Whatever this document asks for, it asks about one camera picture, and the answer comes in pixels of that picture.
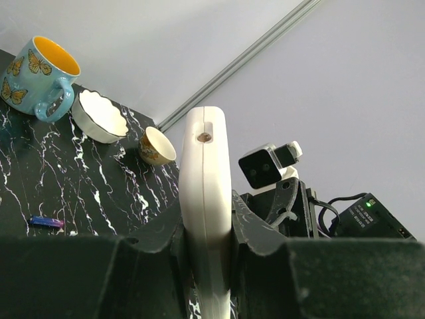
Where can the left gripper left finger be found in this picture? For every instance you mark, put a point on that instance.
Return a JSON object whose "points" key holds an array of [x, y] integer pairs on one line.
{"points": [[135, 276]]}

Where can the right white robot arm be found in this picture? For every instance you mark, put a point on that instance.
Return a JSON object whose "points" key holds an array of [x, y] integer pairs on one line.
{"points": [[360, 216]]}

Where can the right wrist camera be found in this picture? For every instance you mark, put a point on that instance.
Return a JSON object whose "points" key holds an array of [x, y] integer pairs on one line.
{"points": [[269, 164]]}

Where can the cream floral small bowl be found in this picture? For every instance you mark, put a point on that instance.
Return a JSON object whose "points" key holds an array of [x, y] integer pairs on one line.
{"points": [[155, 148]]}

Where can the blue purple battery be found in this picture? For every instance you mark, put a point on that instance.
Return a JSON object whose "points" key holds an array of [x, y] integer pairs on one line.
{"points": [[45, 221]]}

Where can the white scalloped bowl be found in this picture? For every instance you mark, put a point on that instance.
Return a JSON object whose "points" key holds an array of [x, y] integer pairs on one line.
{"points": [[98, 118]]}

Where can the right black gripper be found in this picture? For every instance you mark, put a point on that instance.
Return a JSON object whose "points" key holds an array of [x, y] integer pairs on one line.
{"points": [[289, 209]]}

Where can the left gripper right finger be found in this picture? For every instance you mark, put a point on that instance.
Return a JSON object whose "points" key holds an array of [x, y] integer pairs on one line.
{"points": [[278, 277]]}

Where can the blue butterfly mug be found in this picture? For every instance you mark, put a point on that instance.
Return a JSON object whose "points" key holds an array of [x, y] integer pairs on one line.
{"points": [[39, 80]]}

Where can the aluminium frame post right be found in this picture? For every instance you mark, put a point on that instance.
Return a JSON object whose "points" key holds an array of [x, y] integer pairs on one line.
{"points": [[266, 40]]}

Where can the white remote control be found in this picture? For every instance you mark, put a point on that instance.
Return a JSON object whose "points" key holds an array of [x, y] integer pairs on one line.
{"points": [[205, 200]]}

